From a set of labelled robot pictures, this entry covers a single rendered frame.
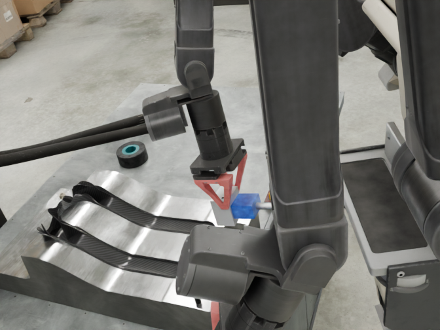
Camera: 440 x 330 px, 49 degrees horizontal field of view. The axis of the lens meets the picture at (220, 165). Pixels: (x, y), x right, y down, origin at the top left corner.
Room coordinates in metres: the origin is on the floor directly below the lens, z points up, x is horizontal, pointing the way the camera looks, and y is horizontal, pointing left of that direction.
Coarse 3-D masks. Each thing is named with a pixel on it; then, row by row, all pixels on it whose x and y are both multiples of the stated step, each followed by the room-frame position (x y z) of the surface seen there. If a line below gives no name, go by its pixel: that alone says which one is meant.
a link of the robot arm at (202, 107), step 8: (208, 96) 0.69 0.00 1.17; (216, 96) 0.69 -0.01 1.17; (184, 104) 0.69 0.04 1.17; (192, 104) 0.68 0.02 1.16; (200, 104) 0.68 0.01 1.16; (208, 104) 0.68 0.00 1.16; (216, 104) 0.68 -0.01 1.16; (184, 112) 0.70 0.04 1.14; (192, 112) 0.68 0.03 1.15; (200, 112) 0.68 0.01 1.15; (208, 112) 0.68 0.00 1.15; (216, 112) 0.68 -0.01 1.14; (184, 120) 0.68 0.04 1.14; (192, 120) 0.69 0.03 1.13; (200, 120) 0.67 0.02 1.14; (208, 120) 0.67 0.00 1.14; (216, 120) 0.67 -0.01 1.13; (224, 120) 0.69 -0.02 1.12; (200, 128) 0.67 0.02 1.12; (208, 128) 0.67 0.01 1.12
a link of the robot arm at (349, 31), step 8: (344, 0) 0.69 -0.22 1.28; (352, 0) 0.69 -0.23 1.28; (344, 8) 0.69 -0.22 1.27; (352, 8) 0.69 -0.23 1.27; (360, 8) 0.69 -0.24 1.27; (344, 16) 0.68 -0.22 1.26; (352, 16) 0.68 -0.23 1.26; (360, 16) 0.68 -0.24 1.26; (344, 24) 0.68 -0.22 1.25; (352, 24) 0.68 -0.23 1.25; (360, 24) 0.68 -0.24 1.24; (368, 24) 0.68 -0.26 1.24; (344, 32) 0.68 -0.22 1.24; (352, 32) 0.68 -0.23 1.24; (360, 32) 0.68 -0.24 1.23; (368, 32) 0.68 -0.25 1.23; (344, 40) 0.68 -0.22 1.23; (352, 40) 0.68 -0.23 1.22; (360, 40) 0.68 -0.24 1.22; (368, 40) 0.68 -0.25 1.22; (344, 48) 0.68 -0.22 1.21; (352, 48) 0.68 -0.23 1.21
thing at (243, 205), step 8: (216, 192) 0.69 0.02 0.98; (232, 192) 0.67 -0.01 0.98; (232, 200) 0.66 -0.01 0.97; (240, 200) 0.66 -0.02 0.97; (248, 200) 0.65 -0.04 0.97; (256, 200) 0.65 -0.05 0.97; (216, 208) 0.66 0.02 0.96; (232, 208) 0.65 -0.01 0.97; (240, 208) 0.64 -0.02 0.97; (248, 208) 0.63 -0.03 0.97; (256, 208) 0.64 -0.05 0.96; (264, 208) 0.63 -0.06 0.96; (216, 216) 0.66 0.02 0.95; (224, 216) 0.65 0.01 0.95; (232, 216) 0.64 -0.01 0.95; (240, 216) 0.64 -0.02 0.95; (248, 216) 0.63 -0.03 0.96; (224, 224) 0.65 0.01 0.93; (232, 224) 0.64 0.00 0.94
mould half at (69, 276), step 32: (128, 192) 0.82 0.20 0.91; (160, 192) 0.83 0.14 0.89; (32, 224) 0.84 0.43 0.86; (96, 224) 0.73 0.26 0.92; (128, 224) 0.74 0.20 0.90; (256, 224) 0.71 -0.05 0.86; (0, 256) 0.76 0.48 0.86; (32, 256) 0.66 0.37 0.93; (64, 256) 0.65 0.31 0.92; (160, 256) 0.64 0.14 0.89; (0, 288) 0.72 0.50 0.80; (32, 288) 0.68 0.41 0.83; (64, 288) 0.64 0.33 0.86; (96, 288) 0.60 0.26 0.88; (128, 288) 0.58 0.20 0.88; (160, 288) 0.57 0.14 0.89; (128, 320) 0.58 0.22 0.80; (160, 320) 0.55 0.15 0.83; (192, 320) 0.52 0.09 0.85
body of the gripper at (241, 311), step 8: (224, 304) 0.35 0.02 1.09; (232, 304) 0.35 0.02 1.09; (240, 304) 0.32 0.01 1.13; (224, 312) 0.34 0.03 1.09; (232, 312) 0.32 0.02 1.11; (240, 312) 0.31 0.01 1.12; (248, 312) 0.30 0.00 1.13; (224, 320) 0.33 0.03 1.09; (232, 320) 0.31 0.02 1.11; (240, 320) 0.31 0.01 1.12; (248, 320) 0.30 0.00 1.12; (256, 320) 0.30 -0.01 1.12; (264, 320) 0.30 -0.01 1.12; (288, 320) 0.30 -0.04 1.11; (224, 328) 0.32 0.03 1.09; (232, 328) 0.31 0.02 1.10; (240, 328) 0.30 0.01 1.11; (248, 328) 0.30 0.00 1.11; (256, 328) 0.29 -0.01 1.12; (264, 328) 0.29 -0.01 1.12; (272, 328) 0.29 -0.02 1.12; (280, 328) 0.29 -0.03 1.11
